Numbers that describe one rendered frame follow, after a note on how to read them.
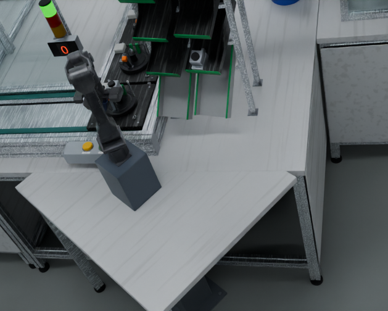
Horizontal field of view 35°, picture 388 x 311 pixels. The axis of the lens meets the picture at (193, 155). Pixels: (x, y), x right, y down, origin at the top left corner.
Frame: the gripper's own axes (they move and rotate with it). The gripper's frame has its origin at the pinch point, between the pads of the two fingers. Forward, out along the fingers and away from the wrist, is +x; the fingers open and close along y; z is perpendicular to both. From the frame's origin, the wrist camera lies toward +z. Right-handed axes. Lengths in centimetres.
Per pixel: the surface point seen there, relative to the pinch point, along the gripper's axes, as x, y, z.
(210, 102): 6.9, 40.0, -5.8
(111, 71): 12.5, -10.0, -32.9
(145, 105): 12.6, 10.8, -10.9
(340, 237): 110, 82, -13
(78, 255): 77, -35, 22
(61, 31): -18.7, -17.0, -22.0
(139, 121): 12.6, 10.6, -2.1
